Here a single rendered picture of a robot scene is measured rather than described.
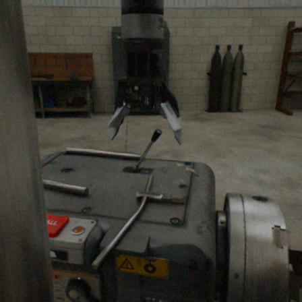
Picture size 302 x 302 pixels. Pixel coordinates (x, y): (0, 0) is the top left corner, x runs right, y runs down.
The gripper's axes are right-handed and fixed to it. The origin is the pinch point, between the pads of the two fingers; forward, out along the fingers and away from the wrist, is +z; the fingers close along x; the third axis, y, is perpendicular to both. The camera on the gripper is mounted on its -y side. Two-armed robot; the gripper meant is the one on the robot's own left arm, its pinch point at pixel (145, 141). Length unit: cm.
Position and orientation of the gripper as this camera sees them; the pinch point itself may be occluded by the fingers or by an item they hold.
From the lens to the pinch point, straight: 60.4
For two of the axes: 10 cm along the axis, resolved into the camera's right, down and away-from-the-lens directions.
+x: 9.8, 0.7, -2.0
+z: 0.0, 9.5, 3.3
